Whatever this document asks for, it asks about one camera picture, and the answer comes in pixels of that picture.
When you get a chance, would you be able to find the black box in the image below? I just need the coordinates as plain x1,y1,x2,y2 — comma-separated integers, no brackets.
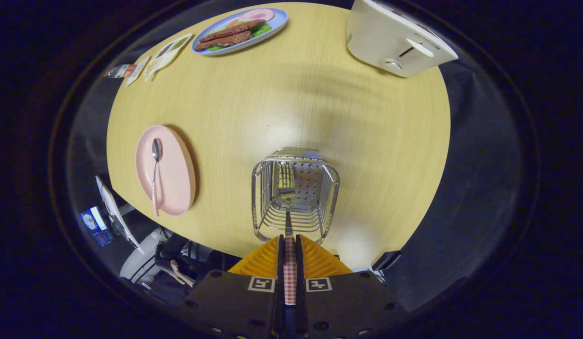
372,251,402,271

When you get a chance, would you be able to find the green lettuce leaf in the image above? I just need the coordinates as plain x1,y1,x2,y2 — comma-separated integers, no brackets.
207,23,272,51

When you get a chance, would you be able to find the fork with checkered handle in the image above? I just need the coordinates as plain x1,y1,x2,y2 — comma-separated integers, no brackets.
275,162,298,306

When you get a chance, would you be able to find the white compartment tray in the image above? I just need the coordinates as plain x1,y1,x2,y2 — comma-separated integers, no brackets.
143,33,193,81

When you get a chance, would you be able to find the pink ham slice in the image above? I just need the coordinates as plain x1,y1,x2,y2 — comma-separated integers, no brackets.
237,8,275,23

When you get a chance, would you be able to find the brown meat strip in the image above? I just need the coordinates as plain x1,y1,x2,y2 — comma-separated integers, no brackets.
199,19,267,44
195,31,252,51

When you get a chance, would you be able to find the blue oval plate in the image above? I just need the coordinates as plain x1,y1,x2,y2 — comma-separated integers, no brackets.
191,7,289,56

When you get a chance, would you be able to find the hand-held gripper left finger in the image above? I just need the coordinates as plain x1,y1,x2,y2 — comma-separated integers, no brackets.
176,234,285,339

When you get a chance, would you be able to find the sauce bottle with red cap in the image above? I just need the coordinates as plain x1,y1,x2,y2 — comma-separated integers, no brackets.
103,64,138,79

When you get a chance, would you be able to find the small white dish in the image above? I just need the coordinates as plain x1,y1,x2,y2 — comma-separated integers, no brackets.
125,56,151,87

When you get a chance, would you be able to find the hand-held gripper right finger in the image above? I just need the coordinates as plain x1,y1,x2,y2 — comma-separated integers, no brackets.
295,234,407,339

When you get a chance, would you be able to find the spoon with checkered handle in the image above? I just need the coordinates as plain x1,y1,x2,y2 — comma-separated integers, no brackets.
151,138,163,218

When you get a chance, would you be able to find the metal cutlery holder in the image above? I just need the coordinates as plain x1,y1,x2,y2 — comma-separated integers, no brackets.
251,147,340,245

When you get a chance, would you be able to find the white flat panel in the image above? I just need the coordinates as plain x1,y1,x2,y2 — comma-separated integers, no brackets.
96,176,145,255

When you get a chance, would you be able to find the pink plate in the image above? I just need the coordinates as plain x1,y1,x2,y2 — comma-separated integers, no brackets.
135,124,197,217

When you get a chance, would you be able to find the white toaster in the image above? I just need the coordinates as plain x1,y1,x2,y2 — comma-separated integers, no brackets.
347,0,459,78

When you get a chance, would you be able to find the lit blue screen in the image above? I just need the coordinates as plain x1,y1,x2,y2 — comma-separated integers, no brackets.
81,206,114,247

